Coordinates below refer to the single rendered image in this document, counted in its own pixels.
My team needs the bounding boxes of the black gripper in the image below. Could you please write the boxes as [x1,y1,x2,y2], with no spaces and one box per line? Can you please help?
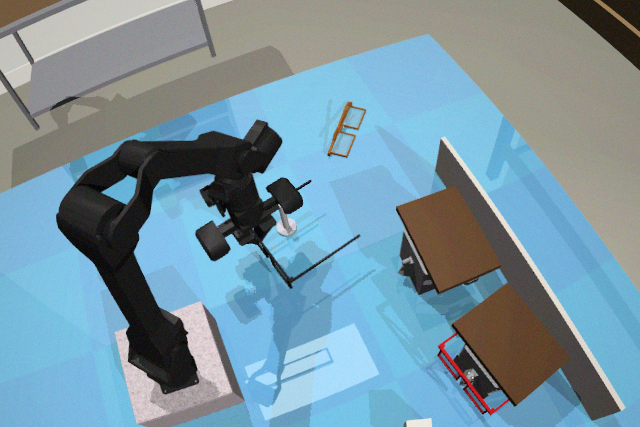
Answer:
[195,177,303,262]

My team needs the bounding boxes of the black glasses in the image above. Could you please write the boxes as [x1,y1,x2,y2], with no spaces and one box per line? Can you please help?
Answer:
[251,179,361,289]

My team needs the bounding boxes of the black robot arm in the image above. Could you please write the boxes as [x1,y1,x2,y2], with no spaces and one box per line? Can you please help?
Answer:
[56,119,282,395]

